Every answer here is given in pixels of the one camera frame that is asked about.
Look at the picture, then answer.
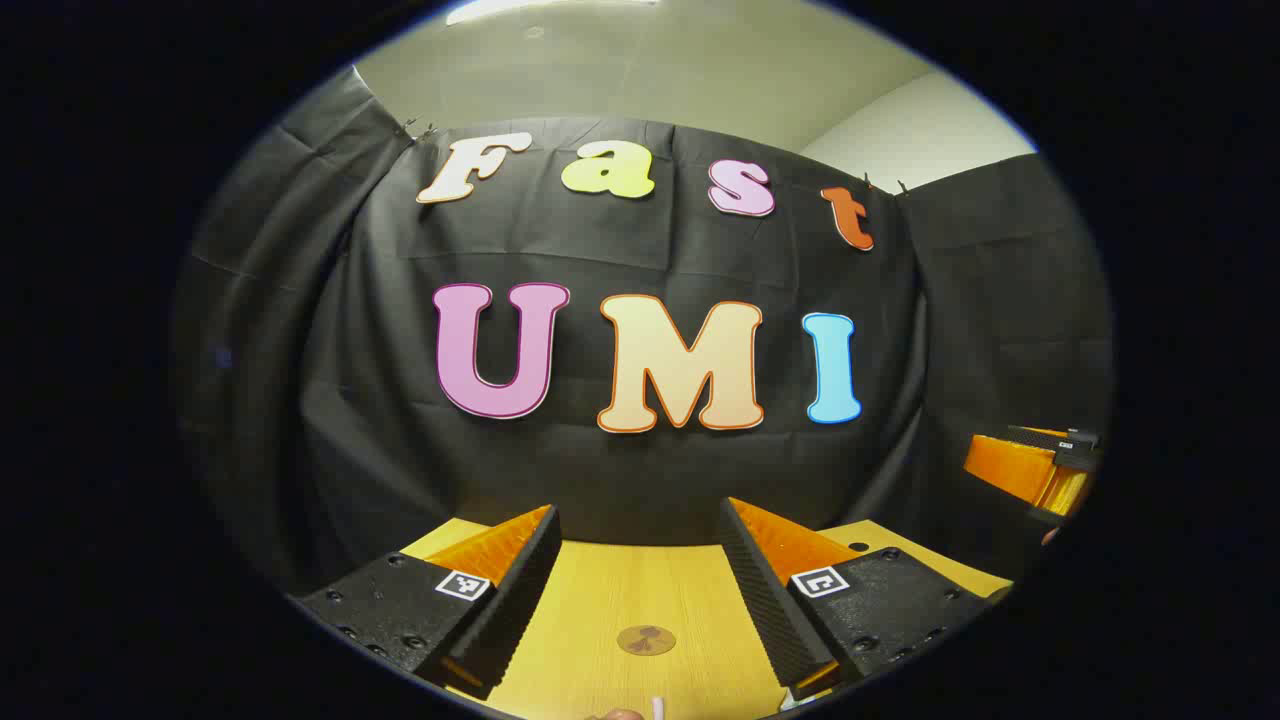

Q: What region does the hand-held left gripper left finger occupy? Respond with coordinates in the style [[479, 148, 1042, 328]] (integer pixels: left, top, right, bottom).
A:
[[290, 503, 563, 701]]

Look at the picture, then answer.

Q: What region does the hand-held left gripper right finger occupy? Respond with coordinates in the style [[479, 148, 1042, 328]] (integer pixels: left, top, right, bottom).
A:
[[718, 497, 1001, 701]]

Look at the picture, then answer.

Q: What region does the round brown coaster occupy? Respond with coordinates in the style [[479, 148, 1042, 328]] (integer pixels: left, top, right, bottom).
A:
[[616, 624, 678, 657]]

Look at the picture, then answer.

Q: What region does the yellow wooden desktop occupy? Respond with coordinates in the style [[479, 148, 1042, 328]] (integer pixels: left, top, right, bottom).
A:
[[400, 517, 1013, 720]]

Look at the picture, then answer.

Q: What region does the black backdrop cloth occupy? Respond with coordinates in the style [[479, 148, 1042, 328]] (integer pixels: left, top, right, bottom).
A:
[[170, 65, 1116, 601]]

